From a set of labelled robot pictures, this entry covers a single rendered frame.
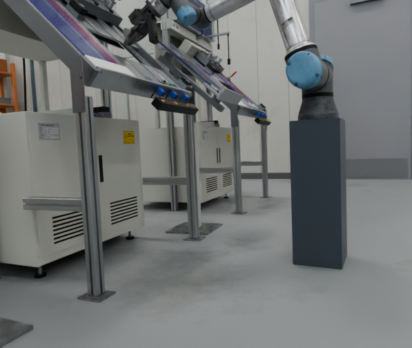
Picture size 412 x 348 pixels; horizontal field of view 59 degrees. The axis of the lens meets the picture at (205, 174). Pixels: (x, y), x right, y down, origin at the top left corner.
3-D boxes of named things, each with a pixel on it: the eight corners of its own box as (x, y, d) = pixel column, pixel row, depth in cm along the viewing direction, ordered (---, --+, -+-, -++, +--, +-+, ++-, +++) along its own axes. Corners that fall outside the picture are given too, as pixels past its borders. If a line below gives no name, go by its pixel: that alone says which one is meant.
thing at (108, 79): (183, 104, 177) (192, 92, 175) (90, 87, 117) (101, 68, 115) (181, 103, 177) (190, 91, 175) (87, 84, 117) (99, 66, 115)
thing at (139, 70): (185, 99, 177) (188, 93, 176) (91, 78, 116) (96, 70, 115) (159, 74, 181) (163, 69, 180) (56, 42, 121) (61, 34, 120)
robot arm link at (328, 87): (337, 94, 142) (336, 59, 140) (329, 90, 130) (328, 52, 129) (306, 97, 148) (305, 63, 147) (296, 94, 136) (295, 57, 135)
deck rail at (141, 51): (185, 105, 179) (192, 94, 177) (183, 104, 177) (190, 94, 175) (96, 19, 196) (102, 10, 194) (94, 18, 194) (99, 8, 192)
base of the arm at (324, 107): (341, 119, 144) (340, 94, 143) (335, 117, 130) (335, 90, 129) (302, 122, 150) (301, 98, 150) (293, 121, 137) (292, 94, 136)
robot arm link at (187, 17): (206, 18, 155) (192, -2, 157) (191, 10, 145) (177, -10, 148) (192, 31, 158) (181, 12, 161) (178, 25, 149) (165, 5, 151)
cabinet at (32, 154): (145, 236, 195) (139, 120, 190) (38, 284, 131) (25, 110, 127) (55, 230, 221) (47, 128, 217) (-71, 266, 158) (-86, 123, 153)
